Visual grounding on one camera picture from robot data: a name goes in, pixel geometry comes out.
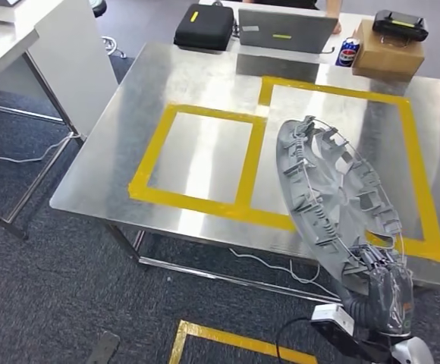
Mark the blue cola can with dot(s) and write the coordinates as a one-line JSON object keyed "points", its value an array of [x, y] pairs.
{"points": [[347, 55]]}

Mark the silver wheel cover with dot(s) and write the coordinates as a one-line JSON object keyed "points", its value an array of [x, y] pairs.
{"points": [[337, 191]]}

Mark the brown cardboard box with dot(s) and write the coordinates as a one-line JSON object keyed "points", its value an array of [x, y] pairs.
{"points": [[387, 60]]}

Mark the black zip case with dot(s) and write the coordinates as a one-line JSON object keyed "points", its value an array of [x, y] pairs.
{"points": [[205, 30]]}

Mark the white desk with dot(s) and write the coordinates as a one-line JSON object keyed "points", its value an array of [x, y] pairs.
{"points": [[351, 27]]}

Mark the steel workbench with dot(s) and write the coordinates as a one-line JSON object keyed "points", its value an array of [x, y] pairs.
{"points": [[205, 80]]}

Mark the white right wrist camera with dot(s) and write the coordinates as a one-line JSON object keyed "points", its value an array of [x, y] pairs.
{"points": [[332, 319]]}

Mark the large yellow bench tape square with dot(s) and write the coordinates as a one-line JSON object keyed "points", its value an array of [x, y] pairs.
{"points": [[421, 176]]}

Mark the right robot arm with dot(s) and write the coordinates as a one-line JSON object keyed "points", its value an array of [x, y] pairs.
{"points": [[413, 351]]}

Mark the white partition board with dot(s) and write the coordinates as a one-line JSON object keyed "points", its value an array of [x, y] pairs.
{"points": [[72, 60]]}

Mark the black handheld controller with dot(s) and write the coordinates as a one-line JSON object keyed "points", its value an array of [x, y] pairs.
{"points": [[398, 27]]}

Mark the grey laptop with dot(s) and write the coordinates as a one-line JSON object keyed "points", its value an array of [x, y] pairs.
{"points": [[299, 25]]}

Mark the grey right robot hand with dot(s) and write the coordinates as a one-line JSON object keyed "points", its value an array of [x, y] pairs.
{"points": [[391, 301]]}

